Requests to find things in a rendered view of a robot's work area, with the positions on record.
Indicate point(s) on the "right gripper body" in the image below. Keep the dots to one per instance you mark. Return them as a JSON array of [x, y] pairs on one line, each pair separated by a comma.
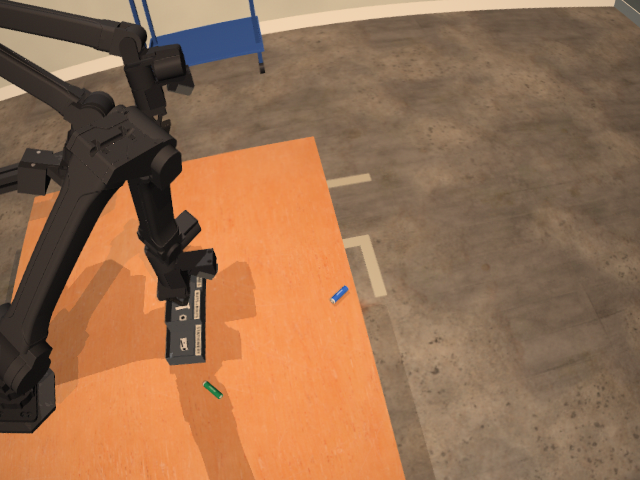
[[163, 289]]

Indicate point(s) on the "green aa battery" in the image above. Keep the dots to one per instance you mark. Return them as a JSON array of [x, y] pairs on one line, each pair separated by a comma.
[[213, 390]]

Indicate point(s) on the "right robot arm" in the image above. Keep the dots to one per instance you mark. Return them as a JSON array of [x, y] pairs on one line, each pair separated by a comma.
[[103, 158]]

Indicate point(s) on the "dark grey bin rack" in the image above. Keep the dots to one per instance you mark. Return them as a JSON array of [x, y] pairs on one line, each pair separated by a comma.
[[195, 324]]

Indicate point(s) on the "blue aa battery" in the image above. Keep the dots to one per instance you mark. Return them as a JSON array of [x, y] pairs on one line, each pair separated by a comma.
[[339, 294]]

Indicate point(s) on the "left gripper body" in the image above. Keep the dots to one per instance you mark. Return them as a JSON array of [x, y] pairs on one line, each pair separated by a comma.
[[142, 103]]

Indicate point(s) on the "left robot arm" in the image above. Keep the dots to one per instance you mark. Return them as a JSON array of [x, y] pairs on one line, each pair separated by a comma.
[[104, 35]]

